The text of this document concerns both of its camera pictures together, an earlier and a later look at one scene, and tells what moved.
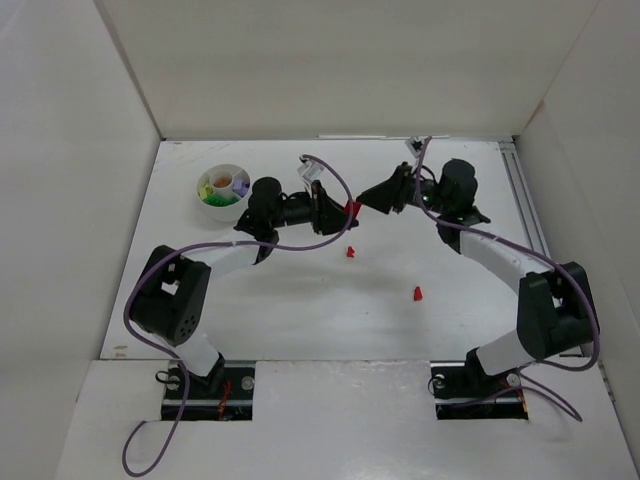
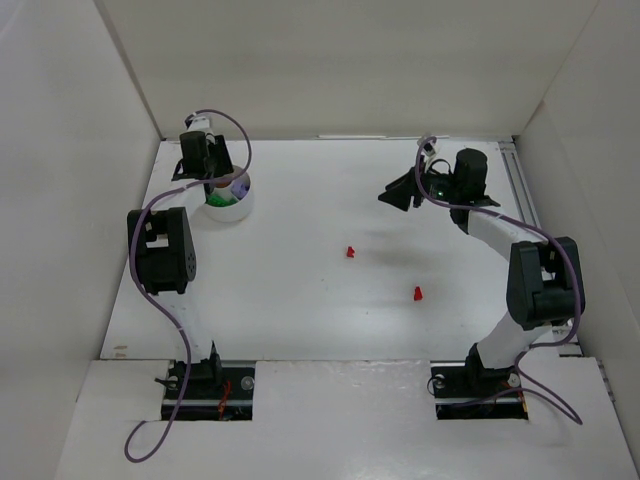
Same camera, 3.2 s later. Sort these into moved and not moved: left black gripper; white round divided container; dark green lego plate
Moved: left black gripper
Not moved: white round divided container; dark green lego plate
